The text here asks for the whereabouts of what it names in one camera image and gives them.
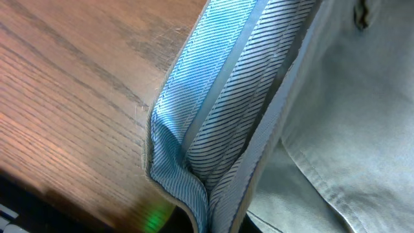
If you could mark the khaki grey shorts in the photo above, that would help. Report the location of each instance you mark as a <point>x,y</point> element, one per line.
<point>296,114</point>

